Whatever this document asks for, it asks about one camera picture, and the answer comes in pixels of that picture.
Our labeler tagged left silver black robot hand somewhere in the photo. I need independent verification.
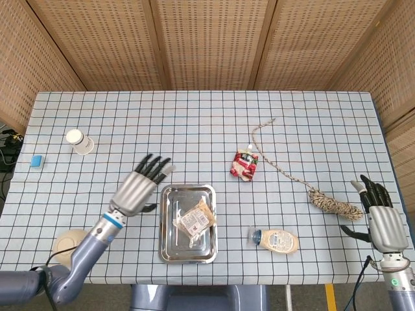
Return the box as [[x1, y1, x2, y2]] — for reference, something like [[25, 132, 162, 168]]
[[110, 154, 176, 217]]

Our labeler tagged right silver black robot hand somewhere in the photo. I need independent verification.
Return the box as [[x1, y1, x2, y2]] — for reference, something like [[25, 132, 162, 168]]
[[340, 174, 409, 253]]

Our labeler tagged sandwich cake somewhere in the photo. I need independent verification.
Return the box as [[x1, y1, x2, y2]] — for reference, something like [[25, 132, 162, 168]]
[[172, 198, 217, 248]]

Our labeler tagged stainless steel rectangular tray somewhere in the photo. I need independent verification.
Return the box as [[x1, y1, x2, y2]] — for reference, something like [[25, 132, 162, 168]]
[[158, 183, 218, 264]]

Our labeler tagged white paper cup blue stripe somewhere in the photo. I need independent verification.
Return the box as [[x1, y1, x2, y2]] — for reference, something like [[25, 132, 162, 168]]
[[65, 128, 95, 156]]

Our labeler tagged beige round bowl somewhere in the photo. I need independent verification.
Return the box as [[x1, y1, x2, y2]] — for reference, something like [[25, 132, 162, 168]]
[[53, 228, 88, 268]]

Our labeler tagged blue checked tablecloth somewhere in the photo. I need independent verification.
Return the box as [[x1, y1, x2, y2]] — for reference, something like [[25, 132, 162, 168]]
[[0, 90, 415, 286]]

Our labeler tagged mayonnaise squeeze bottle blue cap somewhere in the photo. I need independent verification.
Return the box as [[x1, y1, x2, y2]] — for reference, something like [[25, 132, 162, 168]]
[[248, 227, 300, 255]]

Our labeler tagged red strawberry drink pouch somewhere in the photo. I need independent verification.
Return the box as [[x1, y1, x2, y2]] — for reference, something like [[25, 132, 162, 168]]
[[230, 144, 260, 183]]

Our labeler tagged grey robot torso base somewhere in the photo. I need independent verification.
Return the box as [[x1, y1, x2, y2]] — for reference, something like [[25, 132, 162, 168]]
[[130, 284, 270, 311]]

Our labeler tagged woven bamboo folding screen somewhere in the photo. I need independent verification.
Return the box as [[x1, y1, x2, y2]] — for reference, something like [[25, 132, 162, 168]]
[[0, 0, 415, 214]]

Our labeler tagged braided beige and black rope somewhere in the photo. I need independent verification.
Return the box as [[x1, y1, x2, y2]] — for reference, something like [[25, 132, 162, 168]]
[[252, 118, 364, 222]]

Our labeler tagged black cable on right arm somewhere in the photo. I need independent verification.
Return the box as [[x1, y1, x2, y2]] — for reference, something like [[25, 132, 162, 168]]
[[342, 255, 372, 311]]

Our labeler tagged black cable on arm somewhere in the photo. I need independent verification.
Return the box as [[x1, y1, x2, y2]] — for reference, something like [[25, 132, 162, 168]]
[[342, 255, 372, 311], [29, 245, 78, 311]]

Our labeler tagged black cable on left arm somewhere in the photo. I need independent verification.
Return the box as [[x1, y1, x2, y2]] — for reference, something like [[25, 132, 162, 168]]
[[29, 245, 78, 311]]

